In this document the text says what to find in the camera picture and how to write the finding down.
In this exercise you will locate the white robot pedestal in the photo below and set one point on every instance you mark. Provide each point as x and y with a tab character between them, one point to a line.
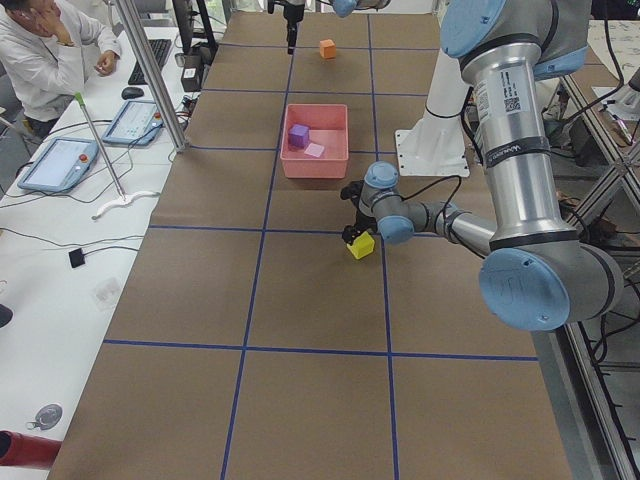
435	145

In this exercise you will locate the small black square device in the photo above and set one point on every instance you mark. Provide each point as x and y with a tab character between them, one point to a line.
77	257

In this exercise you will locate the black monitor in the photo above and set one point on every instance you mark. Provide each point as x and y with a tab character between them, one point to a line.
186	13

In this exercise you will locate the yellow foam block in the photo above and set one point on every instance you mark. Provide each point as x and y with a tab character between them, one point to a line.
362	246

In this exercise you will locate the purple foam block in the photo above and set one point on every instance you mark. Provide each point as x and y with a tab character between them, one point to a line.
299	136

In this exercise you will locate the near teach pendant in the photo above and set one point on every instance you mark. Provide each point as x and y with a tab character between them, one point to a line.
61	165

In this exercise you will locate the orange foam block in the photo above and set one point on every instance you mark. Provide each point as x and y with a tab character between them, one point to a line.
327	49

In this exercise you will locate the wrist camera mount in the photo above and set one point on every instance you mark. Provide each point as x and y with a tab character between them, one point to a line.
352	192

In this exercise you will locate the pink foam block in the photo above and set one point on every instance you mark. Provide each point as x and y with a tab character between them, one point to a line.
314	150

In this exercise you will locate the black computer mouse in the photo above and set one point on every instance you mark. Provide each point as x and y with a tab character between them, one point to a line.
132	92

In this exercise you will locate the teach pendant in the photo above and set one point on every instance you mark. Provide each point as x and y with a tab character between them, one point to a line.
137	123
61	165

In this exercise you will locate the seated person white shirt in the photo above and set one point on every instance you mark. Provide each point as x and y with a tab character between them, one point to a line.
42	52

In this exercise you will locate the red cylinder bottle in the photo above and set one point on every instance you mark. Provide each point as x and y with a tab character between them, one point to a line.
26	451

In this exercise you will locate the pink plastic bin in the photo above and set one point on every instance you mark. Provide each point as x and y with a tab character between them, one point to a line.
315	141

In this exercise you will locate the black power box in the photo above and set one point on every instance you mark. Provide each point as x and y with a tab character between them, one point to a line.
195	68

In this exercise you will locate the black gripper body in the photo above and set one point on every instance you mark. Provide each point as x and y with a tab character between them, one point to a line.
361	220
291	12

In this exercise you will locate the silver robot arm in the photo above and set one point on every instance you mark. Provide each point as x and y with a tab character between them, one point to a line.
536	274
341	8

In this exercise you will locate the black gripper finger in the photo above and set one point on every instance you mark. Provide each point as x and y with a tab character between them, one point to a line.
292	33
350	234

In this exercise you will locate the round metal keyring disc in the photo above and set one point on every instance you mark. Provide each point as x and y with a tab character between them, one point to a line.
46	418

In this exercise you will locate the far teach pendant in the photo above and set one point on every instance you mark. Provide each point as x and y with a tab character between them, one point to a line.
137	123

